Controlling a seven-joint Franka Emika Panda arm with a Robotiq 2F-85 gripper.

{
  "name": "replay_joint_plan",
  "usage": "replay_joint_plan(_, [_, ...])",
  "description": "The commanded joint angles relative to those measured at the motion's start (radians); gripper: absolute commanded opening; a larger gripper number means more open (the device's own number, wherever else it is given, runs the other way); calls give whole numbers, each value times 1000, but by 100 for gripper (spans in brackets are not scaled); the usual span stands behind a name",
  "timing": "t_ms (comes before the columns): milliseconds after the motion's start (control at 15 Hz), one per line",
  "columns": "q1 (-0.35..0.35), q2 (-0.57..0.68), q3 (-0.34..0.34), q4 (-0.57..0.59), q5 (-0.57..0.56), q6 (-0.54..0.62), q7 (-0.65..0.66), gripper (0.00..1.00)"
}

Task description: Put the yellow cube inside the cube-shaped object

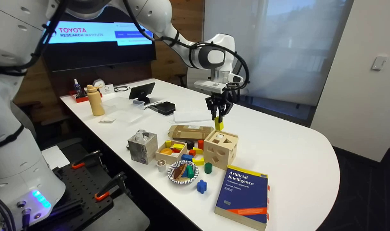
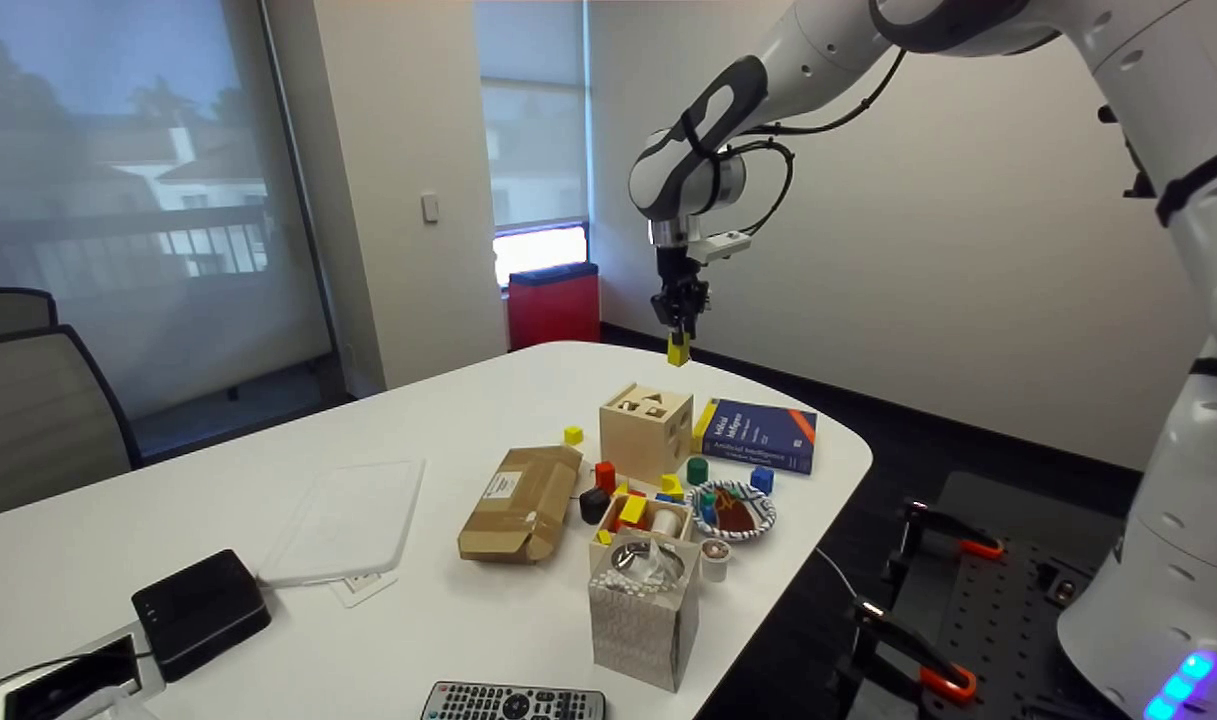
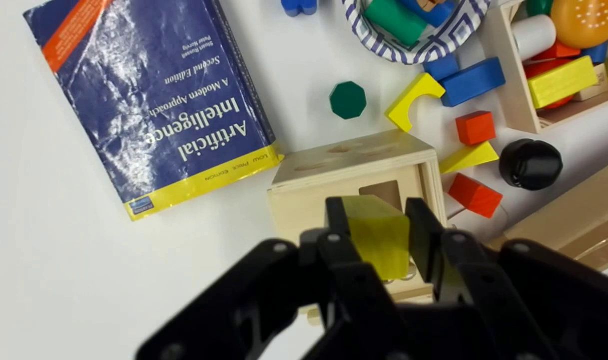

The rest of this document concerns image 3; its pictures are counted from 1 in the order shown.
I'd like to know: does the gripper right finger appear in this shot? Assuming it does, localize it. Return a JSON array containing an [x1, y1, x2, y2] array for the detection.
[[406, 197, 608, 360]]

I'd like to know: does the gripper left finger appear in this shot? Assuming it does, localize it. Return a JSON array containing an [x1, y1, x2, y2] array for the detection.
[[135, 196, 405, 360]]

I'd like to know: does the yellow cube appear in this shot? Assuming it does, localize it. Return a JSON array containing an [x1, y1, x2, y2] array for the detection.
[[341, 194, 411, 281]]

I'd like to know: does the red cube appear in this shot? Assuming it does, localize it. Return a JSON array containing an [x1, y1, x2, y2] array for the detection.
[[455, 110, 497, 147]]

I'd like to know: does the cardboard box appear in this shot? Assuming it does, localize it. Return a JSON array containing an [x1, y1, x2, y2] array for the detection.
[[488, 160, 608, 283]]

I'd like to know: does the red rectangular block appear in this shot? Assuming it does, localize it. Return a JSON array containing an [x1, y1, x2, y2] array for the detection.
[[447, 172, 504, 219]]

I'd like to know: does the black round cap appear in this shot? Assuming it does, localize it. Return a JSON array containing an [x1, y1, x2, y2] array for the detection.
[[498, 138, 564, 192]]

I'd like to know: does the wooden shape sorter box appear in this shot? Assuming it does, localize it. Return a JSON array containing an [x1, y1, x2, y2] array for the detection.
[[267, 129, 448, 327]]

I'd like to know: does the yellow triangle block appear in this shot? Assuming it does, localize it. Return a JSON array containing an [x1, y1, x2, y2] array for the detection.
[[438, 140, 500, 176]]

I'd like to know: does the wooden tray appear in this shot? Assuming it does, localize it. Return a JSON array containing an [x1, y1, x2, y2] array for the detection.
[[478, 0, 608, 135]]

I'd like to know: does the green octagon block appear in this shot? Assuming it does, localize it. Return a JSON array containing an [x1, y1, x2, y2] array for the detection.
[[329, 81, 368, 121]]

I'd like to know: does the plain wooden block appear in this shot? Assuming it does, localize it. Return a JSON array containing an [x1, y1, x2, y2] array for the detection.
[[573, 63, 608, 103]]

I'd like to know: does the yellow rectangular block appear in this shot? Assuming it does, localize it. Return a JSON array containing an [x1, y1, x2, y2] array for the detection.
[[527, 55, 599, 110]]

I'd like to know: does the blue and yellow book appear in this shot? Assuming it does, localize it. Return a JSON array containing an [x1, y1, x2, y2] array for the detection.
[[23, 0, 285, 222]]

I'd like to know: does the long blue block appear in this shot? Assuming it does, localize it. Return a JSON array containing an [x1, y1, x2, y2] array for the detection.
[[439, 56, 507, 108]]

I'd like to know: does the red round block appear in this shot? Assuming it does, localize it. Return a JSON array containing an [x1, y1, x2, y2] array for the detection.
[[523, 59, 576, 110]]

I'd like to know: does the yellow arch block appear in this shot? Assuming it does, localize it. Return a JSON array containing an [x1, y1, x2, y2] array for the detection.
[[384, 72, 446, 134]]

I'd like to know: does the red triangle block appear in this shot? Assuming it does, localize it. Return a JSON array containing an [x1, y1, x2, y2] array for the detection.
[[530, 40, 582, 62]]

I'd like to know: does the small blue block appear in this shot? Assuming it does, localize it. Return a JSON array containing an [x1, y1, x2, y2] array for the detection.
[[422, 52, 460, 82]]

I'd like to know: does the patterned paper bowl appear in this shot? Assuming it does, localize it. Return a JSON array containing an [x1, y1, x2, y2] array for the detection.
[[341, 0, 492, 66]]

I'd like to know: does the orange toy bun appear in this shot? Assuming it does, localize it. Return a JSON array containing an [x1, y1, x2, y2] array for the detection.
[[550, 0, 608, 50]]

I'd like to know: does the blue cross block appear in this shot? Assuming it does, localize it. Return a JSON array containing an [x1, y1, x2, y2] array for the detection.
[[280, 0, 318, 18]]

